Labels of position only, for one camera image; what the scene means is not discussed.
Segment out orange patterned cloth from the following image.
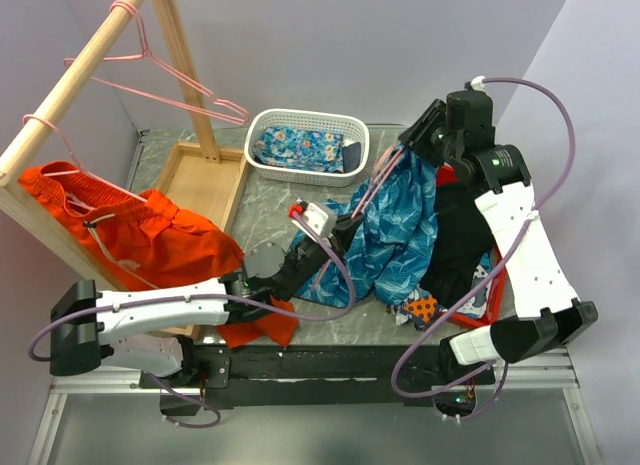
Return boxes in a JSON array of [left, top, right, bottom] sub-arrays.
[[390, 264, 492, 330]]

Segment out dark blue folded cloth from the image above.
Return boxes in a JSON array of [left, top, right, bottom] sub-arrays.
[[342, 142, 362, 174]]

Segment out pink hanger holding orange shorts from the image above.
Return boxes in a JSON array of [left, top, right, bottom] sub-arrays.
[[22, 114, 147, 203]]

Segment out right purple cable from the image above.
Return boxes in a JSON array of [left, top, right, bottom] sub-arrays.
[[389, 76, 574, 423]]

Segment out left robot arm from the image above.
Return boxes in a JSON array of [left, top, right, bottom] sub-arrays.
[[46, 215, 363, 387]]

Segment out wooden clothes rack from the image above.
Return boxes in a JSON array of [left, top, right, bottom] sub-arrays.
[[1, 0, 248, 289]]

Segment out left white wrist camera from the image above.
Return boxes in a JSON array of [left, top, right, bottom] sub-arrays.
[[288, 199, 338, 239]]

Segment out aluminium frame rail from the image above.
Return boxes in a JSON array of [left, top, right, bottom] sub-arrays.
[[29, 350, 604, 464]]

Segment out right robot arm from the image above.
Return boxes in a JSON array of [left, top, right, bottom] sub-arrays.
[[399, 89, 598, 384]]

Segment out pink wire hanger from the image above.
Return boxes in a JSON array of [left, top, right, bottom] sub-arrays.
[[90, 54, 249, 125], [94, 0, 249, 125], [325, 147, 413, 301]]

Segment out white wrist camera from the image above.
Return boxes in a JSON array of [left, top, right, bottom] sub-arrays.
[[288, 199, 338, 239], [465, 75, 486, 93]]

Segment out red plastic bin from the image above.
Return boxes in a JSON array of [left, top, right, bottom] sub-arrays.
[[434, 164, 505, 331]]

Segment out black garment in bin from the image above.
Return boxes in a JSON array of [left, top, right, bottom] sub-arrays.
[[419, 183, 494, 308]]

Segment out pink wire hanger top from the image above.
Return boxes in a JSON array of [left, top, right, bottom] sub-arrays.
[[94, 0, 249, 125]]

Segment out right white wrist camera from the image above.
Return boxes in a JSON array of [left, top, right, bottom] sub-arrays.
[[465, 75, 486, 93]]

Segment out blue shark print shorts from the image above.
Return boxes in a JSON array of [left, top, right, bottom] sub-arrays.
[[290, 144, 441, 308]]

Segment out orange shorts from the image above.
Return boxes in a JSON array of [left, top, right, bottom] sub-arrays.
[[17, 159, 301, 349]]

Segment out blue floral cloth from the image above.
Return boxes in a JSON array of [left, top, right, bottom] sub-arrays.
[[252, 126, 344, 173]]

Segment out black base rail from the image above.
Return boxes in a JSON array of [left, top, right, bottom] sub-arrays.
[[137, 342, 496, 419]]

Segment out white plastic basket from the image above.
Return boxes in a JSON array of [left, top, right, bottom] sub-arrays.
[[244, 108, 370, 188]]

